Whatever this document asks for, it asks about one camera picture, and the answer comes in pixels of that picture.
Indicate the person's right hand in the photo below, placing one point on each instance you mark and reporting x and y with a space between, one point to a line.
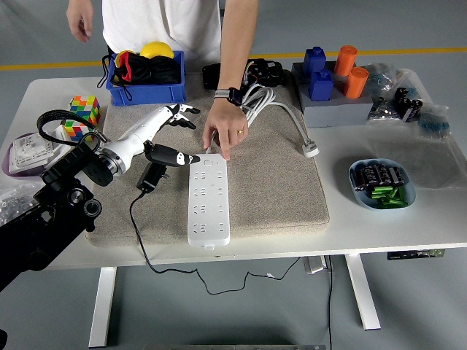
80 18

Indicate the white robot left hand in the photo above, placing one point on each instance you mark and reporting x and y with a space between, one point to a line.
135 140

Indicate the person's left hand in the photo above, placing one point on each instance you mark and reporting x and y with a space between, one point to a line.
226 122

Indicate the white power strip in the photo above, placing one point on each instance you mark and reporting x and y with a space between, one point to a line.
209 204

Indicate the person's left forearm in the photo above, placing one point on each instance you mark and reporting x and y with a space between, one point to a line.
235 47

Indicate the black wristwatch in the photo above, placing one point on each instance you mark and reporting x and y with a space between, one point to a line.
231 95

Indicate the blue plastic bin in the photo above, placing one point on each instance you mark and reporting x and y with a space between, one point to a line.
146 95

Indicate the multicolour puzzle cube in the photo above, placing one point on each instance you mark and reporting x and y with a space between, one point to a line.
87 105

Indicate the black electronic device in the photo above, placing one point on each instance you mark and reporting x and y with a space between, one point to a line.
266 71

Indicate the person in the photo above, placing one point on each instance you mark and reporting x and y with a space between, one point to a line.
160 22

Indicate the grey-brown mat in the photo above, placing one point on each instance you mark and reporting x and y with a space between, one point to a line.
273 189

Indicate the yellow ball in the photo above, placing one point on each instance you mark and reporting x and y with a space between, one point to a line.
157 49

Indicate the blue block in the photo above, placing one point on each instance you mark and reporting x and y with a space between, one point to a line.
321 87
313 62

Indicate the grey block base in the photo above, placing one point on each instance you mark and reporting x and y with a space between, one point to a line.
335 113

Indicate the purple bowl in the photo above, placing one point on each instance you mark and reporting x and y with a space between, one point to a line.
5 166

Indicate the orange cylinder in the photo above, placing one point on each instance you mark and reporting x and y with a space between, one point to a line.
344 60
356 84

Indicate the clear bag of metal screws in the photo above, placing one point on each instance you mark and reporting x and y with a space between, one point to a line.
11 204

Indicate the black capacitor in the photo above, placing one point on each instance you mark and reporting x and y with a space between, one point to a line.
369 175
397 176
382 174
358 179

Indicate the clear bag of dark parts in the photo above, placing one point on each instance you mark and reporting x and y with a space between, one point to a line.
383 111

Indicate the light blue bowl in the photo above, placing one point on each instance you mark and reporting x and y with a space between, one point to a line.
365 202

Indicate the clear bag of blue parts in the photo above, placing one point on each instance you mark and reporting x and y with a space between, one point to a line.
381 78
434 124

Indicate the white table leg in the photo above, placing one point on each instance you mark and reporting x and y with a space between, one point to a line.
103 306
363 291

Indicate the green cylindrical part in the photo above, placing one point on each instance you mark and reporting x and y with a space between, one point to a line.
381 192
399 195
388 203

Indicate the clear bag of black capacitors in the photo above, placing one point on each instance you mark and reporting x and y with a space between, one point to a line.
408 104

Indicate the large empty clear bag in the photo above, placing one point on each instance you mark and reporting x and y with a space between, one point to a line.
430 160

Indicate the black table control panel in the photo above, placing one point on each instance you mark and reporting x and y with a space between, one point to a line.
416 254

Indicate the silver metal bracket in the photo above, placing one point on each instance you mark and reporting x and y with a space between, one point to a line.
315 265

